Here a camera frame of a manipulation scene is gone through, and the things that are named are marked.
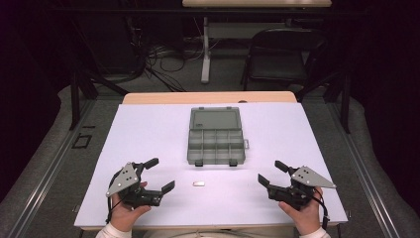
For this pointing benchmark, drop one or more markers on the small white flat piece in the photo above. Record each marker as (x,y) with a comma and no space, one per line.
(198,183)

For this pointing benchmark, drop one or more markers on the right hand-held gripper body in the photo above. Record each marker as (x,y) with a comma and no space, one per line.
(310,179)

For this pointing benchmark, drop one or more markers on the metal floor rail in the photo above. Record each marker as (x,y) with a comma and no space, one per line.
(49,172)
(366,178)

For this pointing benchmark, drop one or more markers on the white table cover board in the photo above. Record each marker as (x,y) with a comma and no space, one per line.
(148,139)

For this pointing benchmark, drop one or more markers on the white-legged desk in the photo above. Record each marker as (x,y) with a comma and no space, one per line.
(254,3)

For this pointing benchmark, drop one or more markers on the person's right hand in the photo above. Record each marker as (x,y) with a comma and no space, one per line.
(308,218)

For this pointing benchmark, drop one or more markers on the person's left hand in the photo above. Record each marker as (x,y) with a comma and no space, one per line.
(124,214)

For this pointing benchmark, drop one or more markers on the black metal stand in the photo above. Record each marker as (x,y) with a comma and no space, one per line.
(340,92)
(82,86)

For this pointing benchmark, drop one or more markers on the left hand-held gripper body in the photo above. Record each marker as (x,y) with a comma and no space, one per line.
(123,180)

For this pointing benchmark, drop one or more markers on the black folding chair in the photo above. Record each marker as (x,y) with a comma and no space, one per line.
(280,62)

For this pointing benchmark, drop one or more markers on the grey plastic compartment box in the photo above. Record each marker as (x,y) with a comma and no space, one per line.
(214,139)

